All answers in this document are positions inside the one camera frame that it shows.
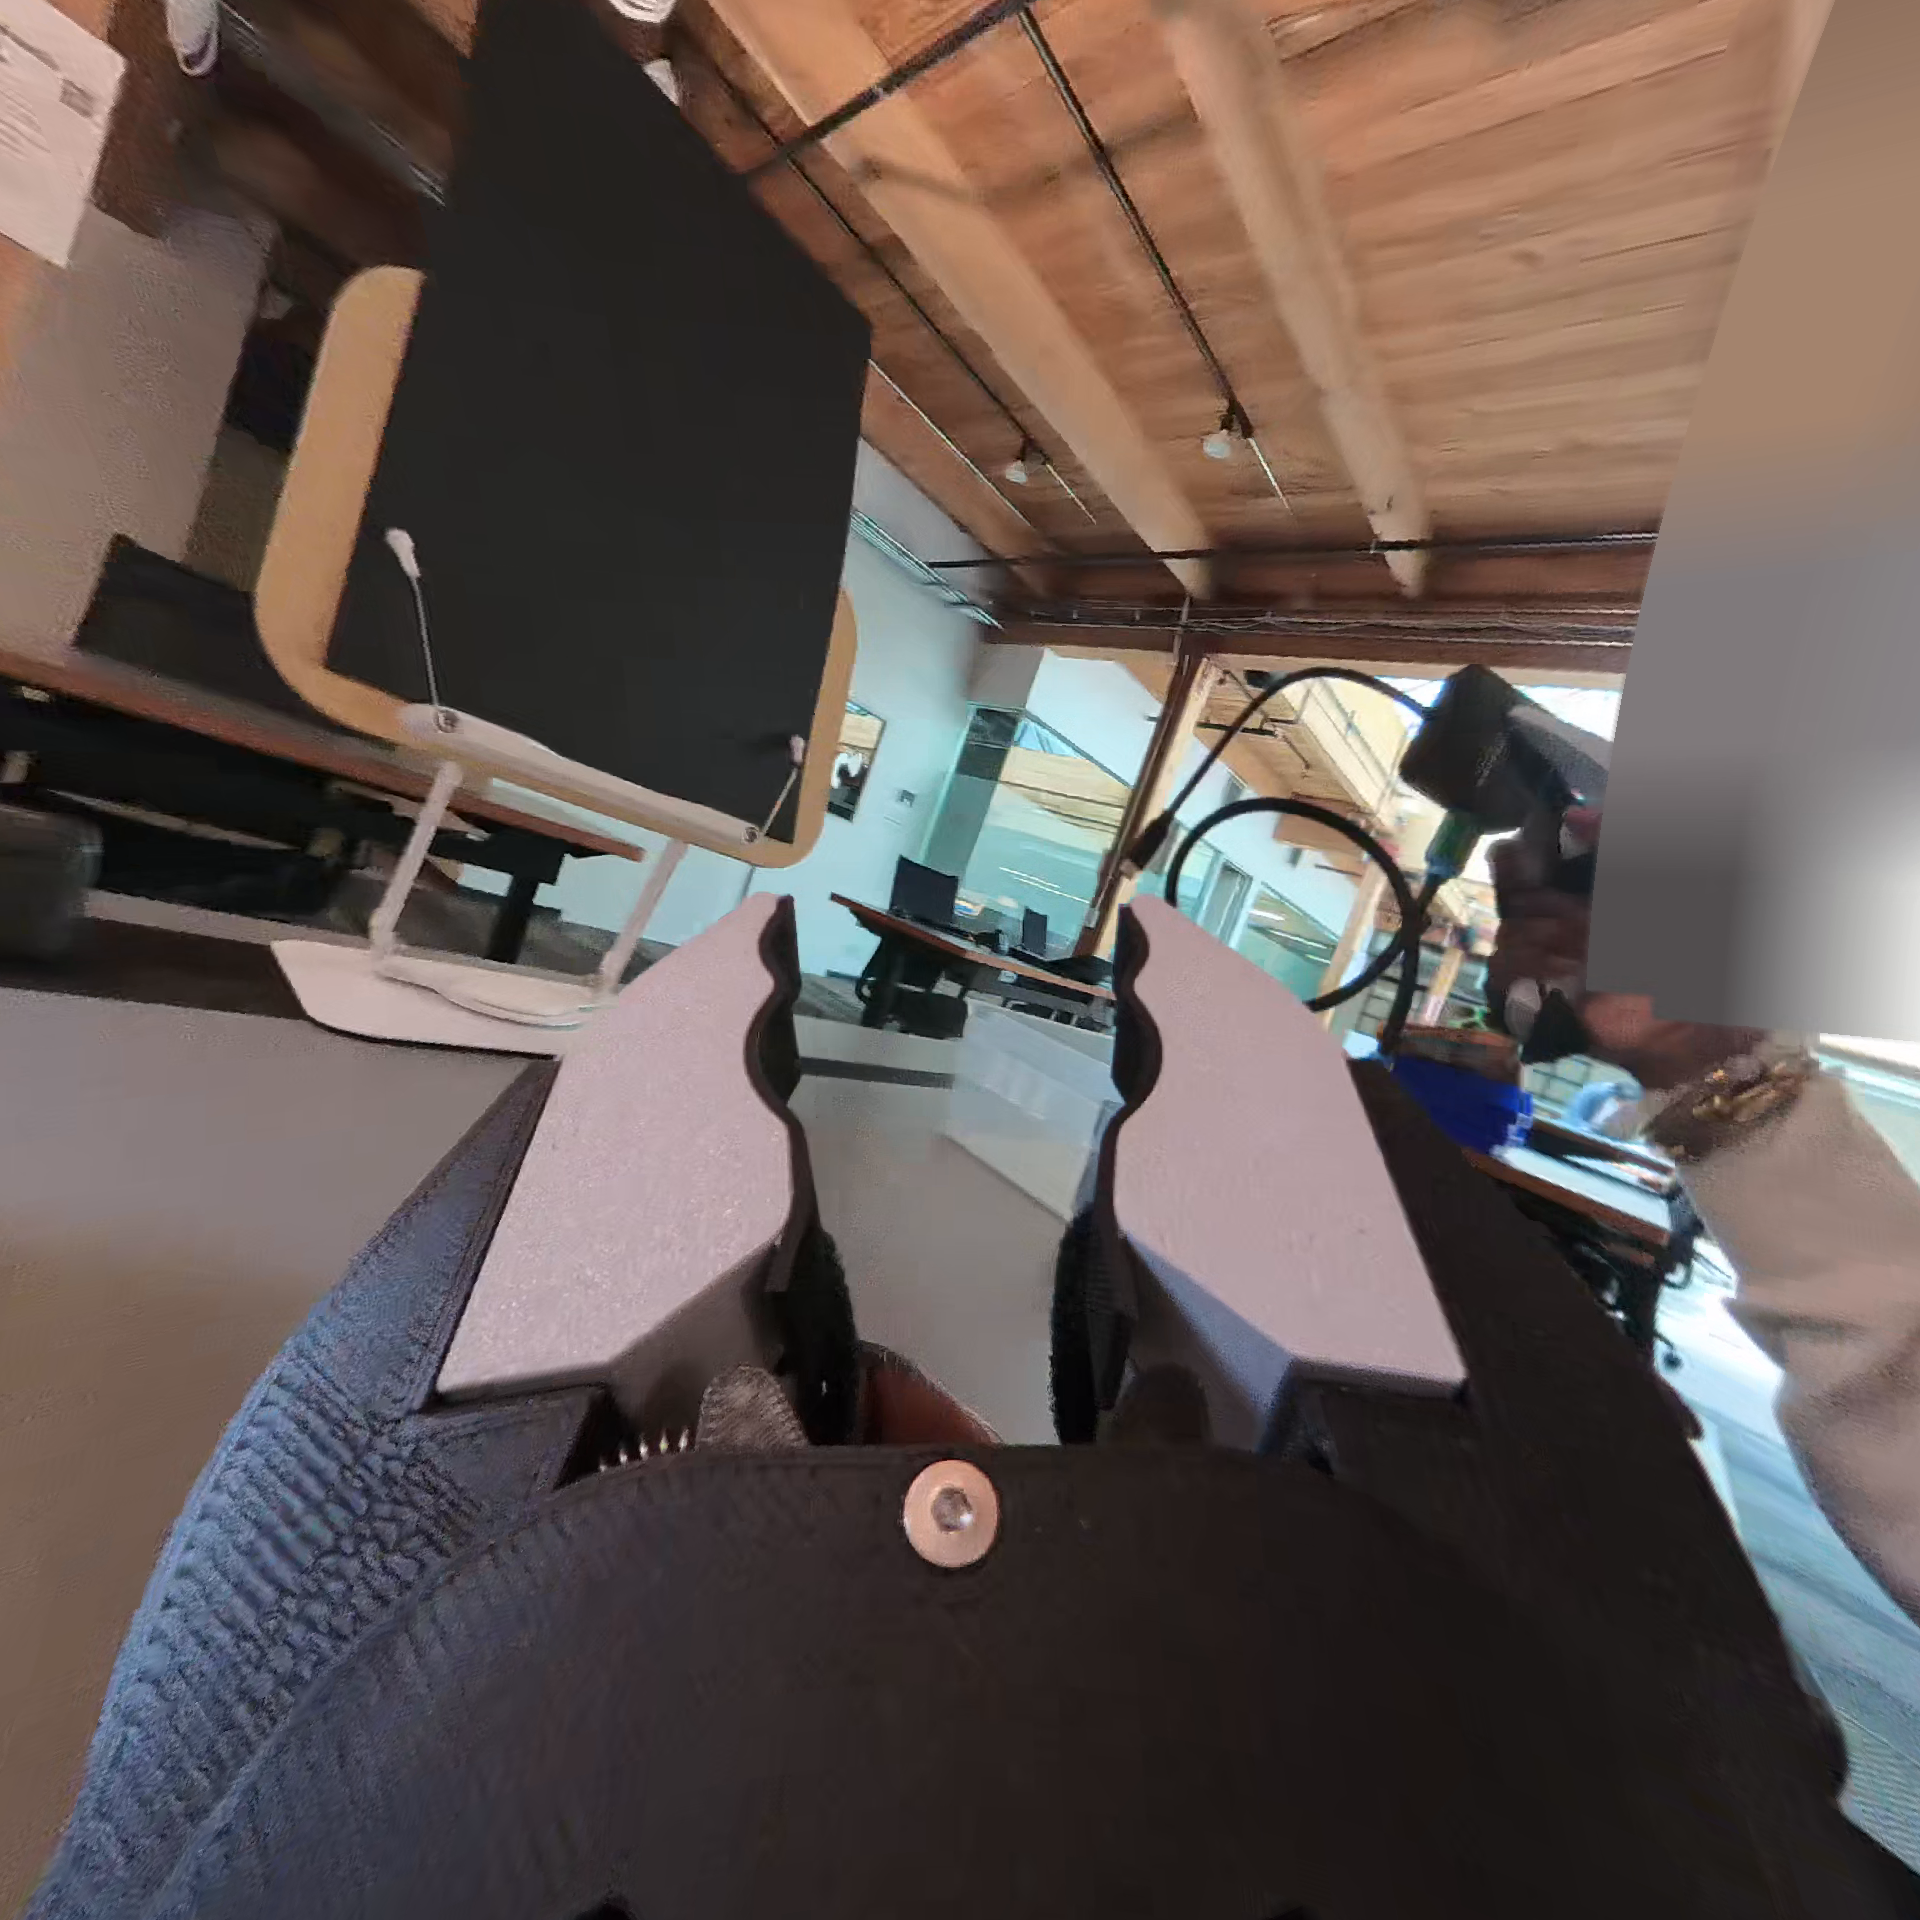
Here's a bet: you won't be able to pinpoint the person's left hand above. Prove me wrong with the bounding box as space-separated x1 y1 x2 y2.
856 1350 1007 1449

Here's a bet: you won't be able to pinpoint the black sheet wooden board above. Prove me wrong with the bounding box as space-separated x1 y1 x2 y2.
250 0 876 875

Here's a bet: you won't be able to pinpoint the blue plastic bin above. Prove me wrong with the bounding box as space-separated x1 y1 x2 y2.
1392 1048 1535 1153

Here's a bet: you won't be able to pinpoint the grey desk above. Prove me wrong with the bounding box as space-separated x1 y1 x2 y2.
0 892 1119 1884

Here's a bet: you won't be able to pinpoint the black braided cable green plugs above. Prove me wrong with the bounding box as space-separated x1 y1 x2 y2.
1161 795 1488 1057

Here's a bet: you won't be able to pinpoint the gold bracelet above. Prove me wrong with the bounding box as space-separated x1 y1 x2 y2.
1640 1046 1818 1163

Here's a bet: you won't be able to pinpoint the white paper sign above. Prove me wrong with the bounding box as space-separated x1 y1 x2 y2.
0 0 127 269

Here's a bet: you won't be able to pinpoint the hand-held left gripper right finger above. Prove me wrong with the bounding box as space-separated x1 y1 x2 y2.
1049 896 1470 1446

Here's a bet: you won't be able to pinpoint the clear plastic bin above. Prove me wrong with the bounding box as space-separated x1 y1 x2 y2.
948 997 1124 1220

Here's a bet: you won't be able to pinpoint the wooden table black legs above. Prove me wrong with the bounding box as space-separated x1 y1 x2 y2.
0 644 646 963

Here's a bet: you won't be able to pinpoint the wooden office table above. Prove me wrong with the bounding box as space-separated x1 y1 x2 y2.
831 892 1119 1038

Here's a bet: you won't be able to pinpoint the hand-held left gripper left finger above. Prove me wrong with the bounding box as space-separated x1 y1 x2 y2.
432 893 864 1446

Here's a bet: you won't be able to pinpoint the smooth black hub cable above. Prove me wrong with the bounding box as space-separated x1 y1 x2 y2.
1118 662 1445 875

